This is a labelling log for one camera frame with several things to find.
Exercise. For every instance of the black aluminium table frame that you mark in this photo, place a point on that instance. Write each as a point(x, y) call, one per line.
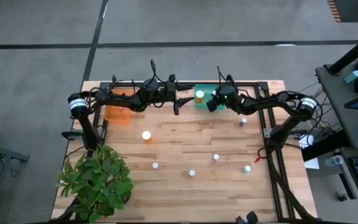
point(247, 84)

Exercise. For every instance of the translucent teal plastic bin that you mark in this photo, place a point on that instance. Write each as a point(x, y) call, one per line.
point(197, 104)

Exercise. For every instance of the black clamp bracket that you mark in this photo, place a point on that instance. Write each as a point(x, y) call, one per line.
point(250, 217)

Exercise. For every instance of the clear bottle with red pills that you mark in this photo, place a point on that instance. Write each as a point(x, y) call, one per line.
point(243, 121)

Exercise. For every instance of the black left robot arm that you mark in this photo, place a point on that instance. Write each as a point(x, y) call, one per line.
point(120, 101)

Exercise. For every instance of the white paper sheet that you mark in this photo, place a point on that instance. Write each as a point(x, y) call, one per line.
point(312, 164)

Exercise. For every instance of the black mat with hazard stripes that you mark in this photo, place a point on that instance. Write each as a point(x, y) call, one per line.
point(351, 9)

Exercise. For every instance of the translucent orange plastic bin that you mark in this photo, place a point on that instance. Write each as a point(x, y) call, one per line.
point(117, 116)

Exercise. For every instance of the small red clip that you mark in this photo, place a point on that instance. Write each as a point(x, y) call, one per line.
point(257, 160)

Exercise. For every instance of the black side desk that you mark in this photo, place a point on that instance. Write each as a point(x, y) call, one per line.
point(337, 102)

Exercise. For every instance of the black side clamp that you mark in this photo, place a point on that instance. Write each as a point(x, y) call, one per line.
point(71, 134)

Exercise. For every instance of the black round pole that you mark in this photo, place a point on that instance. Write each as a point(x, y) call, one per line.
point(353, 53)

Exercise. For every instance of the clear water bottle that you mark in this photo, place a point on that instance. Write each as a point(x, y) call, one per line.
point(334, 160)

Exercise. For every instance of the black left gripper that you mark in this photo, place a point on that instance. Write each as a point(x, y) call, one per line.
point(170, 90)

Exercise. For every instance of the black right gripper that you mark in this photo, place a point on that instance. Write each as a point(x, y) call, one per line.
point(213, 104)

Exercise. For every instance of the small teal box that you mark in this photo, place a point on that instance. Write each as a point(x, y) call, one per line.
point(352, 76)

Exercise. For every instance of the small black floor object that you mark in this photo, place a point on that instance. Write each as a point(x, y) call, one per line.
point(343, 197)

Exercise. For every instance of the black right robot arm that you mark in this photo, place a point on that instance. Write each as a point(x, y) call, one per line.
point(269, 102)

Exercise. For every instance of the green leafy potted plant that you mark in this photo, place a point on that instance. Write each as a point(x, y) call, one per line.
point(98, 183)

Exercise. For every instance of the orange pill bottle white cap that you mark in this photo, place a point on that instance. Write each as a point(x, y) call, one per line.
point(146, 135)
point(199, 94)

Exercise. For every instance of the teal tinted pill bottle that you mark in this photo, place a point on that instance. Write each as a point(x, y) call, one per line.
point(246, 169)

